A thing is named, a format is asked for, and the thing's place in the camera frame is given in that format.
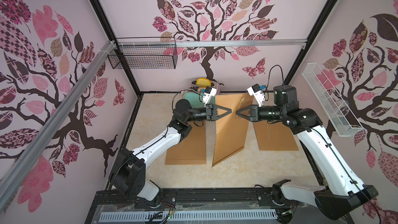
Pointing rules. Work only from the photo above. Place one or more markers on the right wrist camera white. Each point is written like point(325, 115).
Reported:
point(257, 92)

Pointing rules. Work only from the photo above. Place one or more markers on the aluminium rail left wall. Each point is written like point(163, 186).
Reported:
point(19, 170)

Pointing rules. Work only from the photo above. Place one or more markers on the aluminium rail back wall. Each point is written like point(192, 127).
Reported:
point(220, 43)

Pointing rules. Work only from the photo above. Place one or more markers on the white wire shelf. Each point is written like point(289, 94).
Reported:
point(335, 106)

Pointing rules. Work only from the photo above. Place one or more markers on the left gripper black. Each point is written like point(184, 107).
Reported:
point(209, 112)

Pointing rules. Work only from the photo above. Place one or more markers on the brown file bag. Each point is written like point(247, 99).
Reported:
point(190, 151)
point(274, 137)
point(230, 132)

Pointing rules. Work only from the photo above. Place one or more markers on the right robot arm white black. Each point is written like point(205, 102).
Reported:
point(344, 191)

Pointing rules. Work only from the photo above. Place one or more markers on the mint green toaster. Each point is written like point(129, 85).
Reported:
point(194, 95)

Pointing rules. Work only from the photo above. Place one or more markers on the black wire basket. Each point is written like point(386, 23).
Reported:
point(144, 53)

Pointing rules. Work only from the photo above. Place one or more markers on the aluminium rail wall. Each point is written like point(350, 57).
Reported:
point(220, 43)
point(19, 170)

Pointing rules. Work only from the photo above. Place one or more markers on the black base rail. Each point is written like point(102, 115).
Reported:
point(197, 199)

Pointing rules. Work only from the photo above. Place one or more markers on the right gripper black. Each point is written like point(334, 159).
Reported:
point(253, 113)

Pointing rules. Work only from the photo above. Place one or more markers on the white slotted cable duct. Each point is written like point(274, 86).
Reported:
point(186, 216)

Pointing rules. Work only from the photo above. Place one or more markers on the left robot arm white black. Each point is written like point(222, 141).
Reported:
point(128, 174)

